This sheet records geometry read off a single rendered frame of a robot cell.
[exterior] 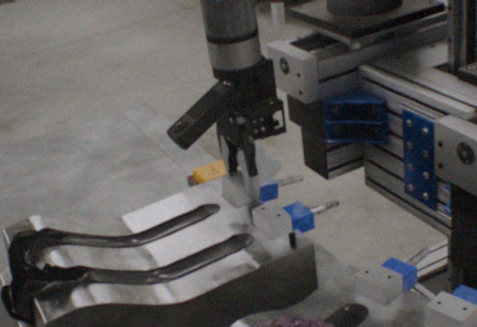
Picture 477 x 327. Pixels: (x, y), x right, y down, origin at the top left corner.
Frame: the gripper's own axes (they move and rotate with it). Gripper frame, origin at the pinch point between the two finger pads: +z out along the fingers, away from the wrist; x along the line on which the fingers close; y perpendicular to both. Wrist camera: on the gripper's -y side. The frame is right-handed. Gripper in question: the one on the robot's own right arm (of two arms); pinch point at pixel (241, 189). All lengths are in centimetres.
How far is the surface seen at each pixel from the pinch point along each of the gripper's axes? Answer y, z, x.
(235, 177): -0.5, -1.9, 0.5
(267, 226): -2.5, -0.5, -12.9
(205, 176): 1.8, 6.7, 19.6
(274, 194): 4.5, 1.8, -2.1
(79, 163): -14, 10, 49
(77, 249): -27.0, -1.9, -3.1
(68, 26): 77, 90, 457
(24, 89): 18, 90, 344
